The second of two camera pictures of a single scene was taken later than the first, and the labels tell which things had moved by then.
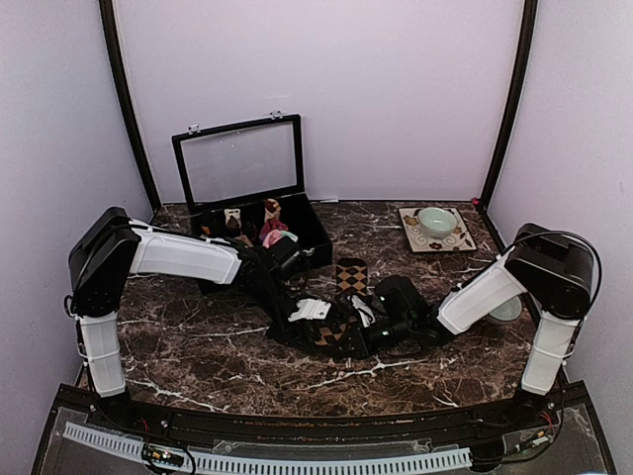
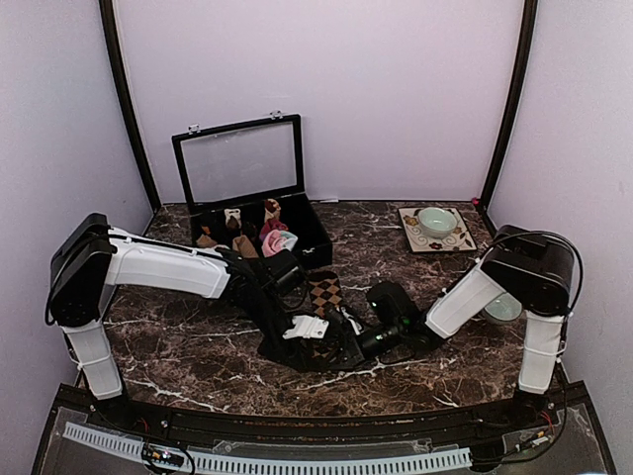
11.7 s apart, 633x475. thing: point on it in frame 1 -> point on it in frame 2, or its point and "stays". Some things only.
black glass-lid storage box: (228, 172) stays
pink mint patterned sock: (274, 236) stays
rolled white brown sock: (232, 218) stays
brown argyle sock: (351, 278) -> (326, 295)
